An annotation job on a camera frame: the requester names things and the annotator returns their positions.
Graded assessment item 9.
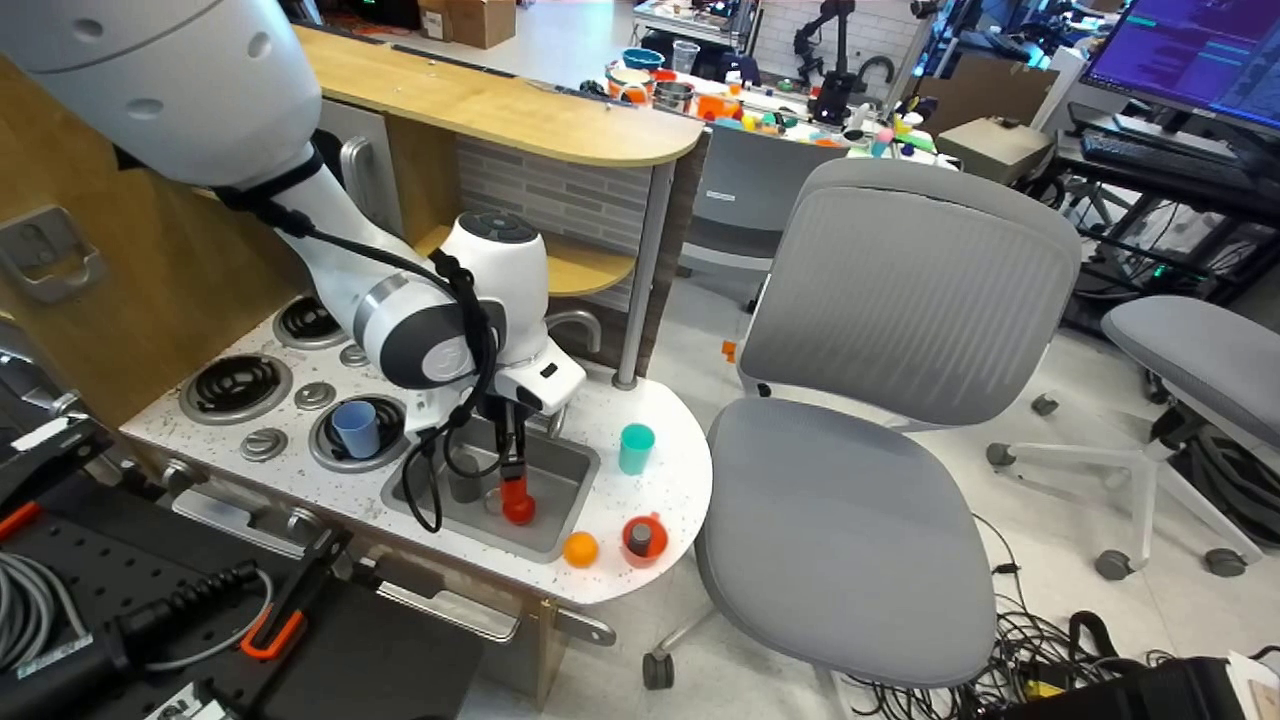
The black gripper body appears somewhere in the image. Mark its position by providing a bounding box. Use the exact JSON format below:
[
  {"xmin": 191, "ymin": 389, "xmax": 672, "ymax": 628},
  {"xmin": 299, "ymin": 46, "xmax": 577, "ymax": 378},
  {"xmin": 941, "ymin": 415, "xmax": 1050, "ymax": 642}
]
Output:
[{"xmin": 478, "ymin": 374, "xmax": 539, "ymax": 424}]

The grey toy sink basin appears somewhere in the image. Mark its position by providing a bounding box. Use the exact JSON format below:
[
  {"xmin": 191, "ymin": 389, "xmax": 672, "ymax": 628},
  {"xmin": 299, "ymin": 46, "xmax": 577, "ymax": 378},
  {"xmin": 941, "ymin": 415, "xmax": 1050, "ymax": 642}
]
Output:
[{"xmin": 378, "ymin": 411, "xmax": 602, "ymax": 565}]

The teal plastic cup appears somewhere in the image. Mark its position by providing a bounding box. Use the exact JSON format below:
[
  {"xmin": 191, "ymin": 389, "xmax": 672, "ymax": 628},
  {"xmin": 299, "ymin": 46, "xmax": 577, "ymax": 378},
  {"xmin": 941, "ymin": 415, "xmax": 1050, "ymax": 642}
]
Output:
[{"xmin": 615, "ymin": 418, "xmax": 660, "ymax": 480}]

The orange toy ball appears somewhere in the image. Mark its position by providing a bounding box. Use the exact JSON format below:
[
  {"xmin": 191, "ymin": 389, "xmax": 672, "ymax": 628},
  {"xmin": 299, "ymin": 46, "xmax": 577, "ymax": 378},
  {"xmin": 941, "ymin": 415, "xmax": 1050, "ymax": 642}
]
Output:
[{"xmin": 558, "ymin": 528, "xmax": 602, "ymax": 570}]

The blue plastic cup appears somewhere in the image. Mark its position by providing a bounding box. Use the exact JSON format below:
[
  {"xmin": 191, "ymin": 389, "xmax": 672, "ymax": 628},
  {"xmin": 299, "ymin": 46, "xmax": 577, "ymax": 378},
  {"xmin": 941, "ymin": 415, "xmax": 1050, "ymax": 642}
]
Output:
[{"xmin": 327, "ymin": 398, "xmax": 385, "ymax": 463}]

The red cup with grey insert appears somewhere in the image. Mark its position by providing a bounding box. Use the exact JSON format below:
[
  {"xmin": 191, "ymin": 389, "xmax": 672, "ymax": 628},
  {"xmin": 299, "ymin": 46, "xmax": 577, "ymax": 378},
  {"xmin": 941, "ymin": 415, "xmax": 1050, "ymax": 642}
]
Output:
[{"xmin": 620, "ymin": 513, "xmax": 672, "ymax": 566}]

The black coil toy burner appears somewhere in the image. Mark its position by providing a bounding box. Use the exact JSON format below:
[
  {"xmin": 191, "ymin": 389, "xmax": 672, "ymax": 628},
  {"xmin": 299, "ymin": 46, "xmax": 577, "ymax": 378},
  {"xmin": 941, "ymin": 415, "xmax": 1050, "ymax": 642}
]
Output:
[
  {"xmin": 175, "ymin": 348, "xmax": 294, "ymax": 426},
  {"xmin": 272, "ymin": 292, "xmax": 352, "ymax": 357},
  {"xmin": 308, "ymin": 391, "xmax": 412, "ymax": 475}
]

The grey plastic-back chair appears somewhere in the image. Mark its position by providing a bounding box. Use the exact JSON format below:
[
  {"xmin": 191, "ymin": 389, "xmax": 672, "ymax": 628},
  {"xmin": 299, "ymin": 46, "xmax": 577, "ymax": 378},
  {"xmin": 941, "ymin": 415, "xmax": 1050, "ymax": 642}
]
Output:
[{"xmin": 675, "ymin": 123, "xmax": 838, "ymax": 311}]

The grey ribbed-back office chair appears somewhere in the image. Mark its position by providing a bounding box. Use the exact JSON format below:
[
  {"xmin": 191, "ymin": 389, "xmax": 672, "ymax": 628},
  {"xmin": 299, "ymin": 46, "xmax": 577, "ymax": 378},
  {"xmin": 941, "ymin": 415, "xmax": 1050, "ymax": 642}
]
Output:
[{"xmin": 640, "ymin": 151, "xmax": 1087, "ymax": 699}]

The wooden toy kitchen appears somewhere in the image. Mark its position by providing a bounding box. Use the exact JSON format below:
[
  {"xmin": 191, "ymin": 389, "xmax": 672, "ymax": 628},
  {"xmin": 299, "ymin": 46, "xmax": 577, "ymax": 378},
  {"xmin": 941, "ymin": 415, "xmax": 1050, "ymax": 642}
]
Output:
[{"xmin": 0, "ymin": 23, "xmax": 718, "ymax": 713}]

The cardboard box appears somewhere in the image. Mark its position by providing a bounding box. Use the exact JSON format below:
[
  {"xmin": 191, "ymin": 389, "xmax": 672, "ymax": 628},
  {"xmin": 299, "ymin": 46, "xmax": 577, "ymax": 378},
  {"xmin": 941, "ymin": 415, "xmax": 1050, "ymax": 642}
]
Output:
[{"xmin": 416, "ymin": 0, "xmax": 524, "ymax": 52}]

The black perforated tool board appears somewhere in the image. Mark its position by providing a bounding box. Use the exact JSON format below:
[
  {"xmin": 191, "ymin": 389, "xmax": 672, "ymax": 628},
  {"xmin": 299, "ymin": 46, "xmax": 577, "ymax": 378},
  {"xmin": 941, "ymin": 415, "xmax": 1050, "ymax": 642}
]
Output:
[{"xmin": 0, "ymin": 457, "xmax": 488, "ymax": 720}]

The grey chair with white base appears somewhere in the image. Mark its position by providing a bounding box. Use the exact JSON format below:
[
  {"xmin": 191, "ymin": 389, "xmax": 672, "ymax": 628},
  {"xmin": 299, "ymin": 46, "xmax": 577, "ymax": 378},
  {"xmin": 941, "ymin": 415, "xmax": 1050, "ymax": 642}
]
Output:
[{"xmin": 981, "ymin": 292, "xmax": 1280, "ymax": 583}]

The computer monitor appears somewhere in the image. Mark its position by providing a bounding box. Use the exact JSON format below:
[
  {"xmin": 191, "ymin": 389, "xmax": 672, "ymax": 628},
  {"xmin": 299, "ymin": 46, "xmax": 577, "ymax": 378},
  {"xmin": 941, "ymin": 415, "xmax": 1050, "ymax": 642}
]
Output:
[{"xmin": 1076, "ymin": 0, "xmax": 1280, "ymax": 140}]

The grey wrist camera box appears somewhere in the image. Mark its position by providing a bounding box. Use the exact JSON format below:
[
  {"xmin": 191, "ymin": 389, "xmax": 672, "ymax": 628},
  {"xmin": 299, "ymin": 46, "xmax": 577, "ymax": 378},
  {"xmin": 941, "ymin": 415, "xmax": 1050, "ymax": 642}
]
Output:
[{"xmin": 491, "ymin": 348, "xmax": 593, "ymax": 418}]

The grey cabinet door handle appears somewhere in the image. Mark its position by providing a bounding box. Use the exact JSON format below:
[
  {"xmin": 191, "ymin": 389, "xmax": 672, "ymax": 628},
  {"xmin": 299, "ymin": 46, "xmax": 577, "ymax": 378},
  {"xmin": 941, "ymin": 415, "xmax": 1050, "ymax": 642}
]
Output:
[
  {"xmin": 332, "ymin": 534, "xmax": 452, "ymax": 609},
  {"xmin": 167, "ymin": 480, "xmax": 335, "ymax": 550}
]

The grey shelf support post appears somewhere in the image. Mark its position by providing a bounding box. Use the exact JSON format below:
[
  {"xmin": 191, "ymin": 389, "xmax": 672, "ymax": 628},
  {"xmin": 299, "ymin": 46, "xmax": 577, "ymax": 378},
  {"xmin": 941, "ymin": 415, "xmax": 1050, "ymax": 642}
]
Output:
[{"xmin": 612, "ymin": 157, "xmax": 672, "ymax": 391}]

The orange handled tool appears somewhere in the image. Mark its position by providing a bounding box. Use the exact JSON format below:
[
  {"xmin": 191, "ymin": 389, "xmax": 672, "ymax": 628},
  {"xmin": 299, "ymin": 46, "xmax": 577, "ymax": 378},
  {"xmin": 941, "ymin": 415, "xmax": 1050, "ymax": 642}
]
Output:
[{"xmin": 234, "ymin": 605, "xmax": 317, "ymax": 668}]

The black floor cable bundle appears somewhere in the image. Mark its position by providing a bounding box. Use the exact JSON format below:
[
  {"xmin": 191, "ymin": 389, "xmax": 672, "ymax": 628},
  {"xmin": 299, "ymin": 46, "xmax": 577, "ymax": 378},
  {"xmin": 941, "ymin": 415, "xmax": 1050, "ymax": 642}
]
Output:
[{"xmin": 843, "ymin": 581, "xmax": 1153, "ymax": 720}]

